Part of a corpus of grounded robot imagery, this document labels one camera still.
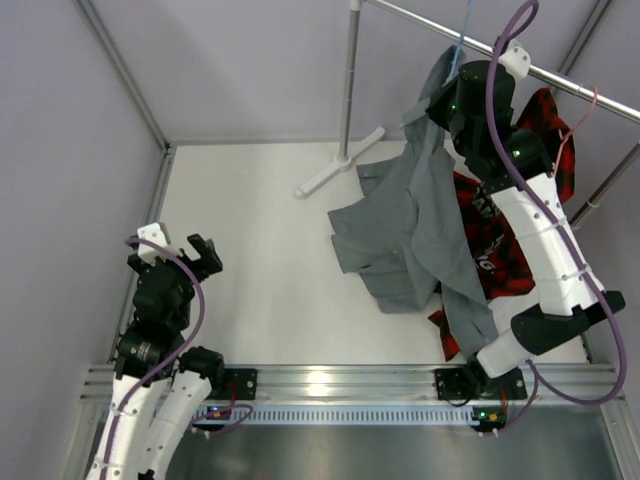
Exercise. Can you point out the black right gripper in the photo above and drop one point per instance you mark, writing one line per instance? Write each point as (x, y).
(436, 109)

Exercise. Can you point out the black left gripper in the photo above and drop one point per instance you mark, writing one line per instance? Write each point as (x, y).
(208, 262)

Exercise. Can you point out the light blue wire hanger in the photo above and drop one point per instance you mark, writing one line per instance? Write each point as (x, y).
(460, 42)

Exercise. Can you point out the grey button-up shirt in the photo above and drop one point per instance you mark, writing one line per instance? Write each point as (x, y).
(405, 238)

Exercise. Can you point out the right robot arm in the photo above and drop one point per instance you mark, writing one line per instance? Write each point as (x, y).
(516, 171)

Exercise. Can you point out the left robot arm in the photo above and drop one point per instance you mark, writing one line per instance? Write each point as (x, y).
(159, 378)

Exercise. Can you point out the red black plaid shirt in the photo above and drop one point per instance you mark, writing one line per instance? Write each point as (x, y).
(500, 262)

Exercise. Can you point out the white rack base foot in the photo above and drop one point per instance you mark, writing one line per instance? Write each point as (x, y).
(339, 164)

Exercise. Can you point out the grey rack upright pole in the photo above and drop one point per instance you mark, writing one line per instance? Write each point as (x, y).
(346, 107)

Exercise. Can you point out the right rack upright pole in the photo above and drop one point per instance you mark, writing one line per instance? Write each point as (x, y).
(593, 201)

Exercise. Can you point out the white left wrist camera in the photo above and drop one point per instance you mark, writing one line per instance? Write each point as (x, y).
(156, 240)

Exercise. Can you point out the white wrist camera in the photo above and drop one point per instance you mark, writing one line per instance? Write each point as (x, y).
(156, 240)
(515, 60)

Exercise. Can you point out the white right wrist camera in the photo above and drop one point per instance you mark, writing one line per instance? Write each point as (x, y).
(515, 60)

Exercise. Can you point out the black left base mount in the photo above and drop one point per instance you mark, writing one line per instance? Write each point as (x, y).
(240, 384)

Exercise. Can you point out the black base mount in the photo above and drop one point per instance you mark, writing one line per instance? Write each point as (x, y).
(240, 384)
(455, 386)

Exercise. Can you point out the aluminium mounting rail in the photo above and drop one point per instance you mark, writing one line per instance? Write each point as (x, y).
(413, 383)

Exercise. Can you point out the slotted grey cable duct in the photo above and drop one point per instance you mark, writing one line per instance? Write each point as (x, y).
(352, 415)

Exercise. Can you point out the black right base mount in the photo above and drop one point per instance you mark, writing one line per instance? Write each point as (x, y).
(455, 386)

